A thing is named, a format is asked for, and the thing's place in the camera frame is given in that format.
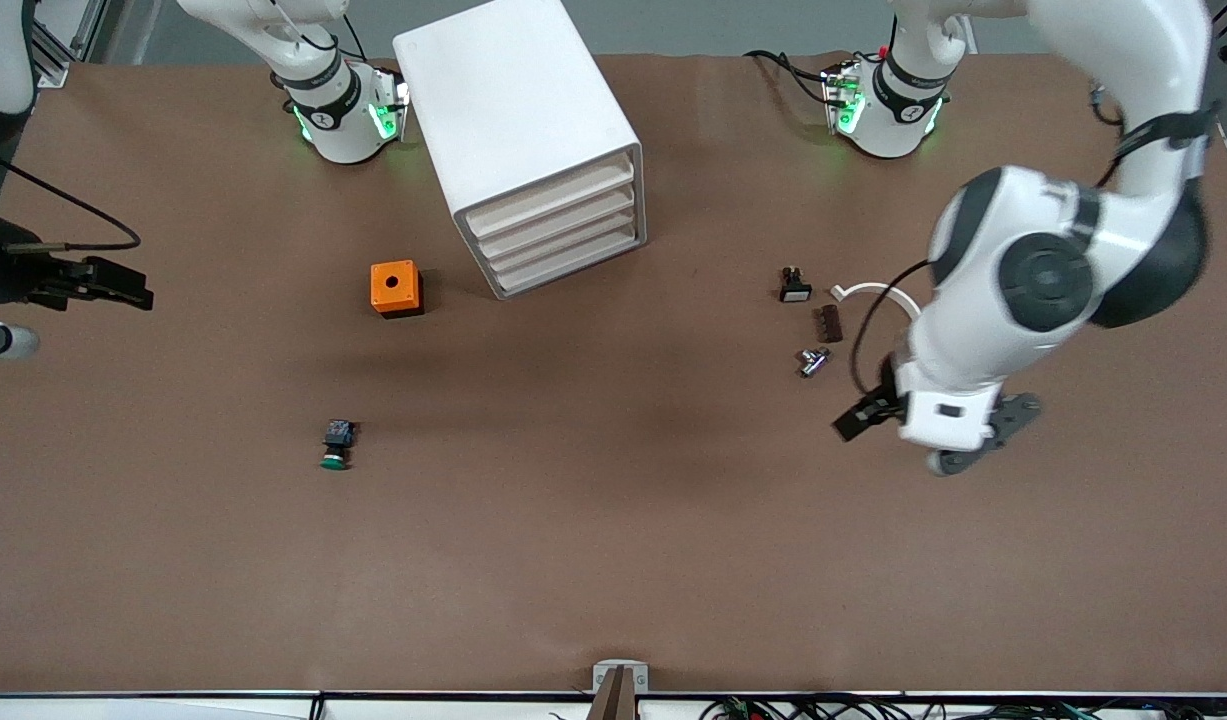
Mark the green push button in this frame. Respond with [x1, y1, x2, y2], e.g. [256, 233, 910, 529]
[319, 418, 359, 472]

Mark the white curved plastic arc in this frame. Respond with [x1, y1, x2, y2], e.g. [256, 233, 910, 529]
[830, 282, 922, 321]

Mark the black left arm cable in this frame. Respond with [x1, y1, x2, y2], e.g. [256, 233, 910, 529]
[849, 258, 936, 399]

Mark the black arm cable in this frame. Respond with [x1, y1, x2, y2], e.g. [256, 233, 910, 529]
[849, 258, 936, 399]
[0, 145, 142, 251]

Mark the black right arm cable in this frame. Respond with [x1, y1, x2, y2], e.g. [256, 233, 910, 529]
[0, 145, 142, 251]

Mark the orange button enclosure box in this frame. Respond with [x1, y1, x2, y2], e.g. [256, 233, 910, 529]
[370, 260, 425, 320]

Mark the black cable bundle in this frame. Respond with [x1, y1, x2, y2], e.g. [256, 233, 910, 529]
[548, 695, 1227, 720]

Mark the black base cable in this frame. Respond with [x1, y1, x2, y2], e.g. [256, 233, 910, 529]
[743, 50, 844, 106]

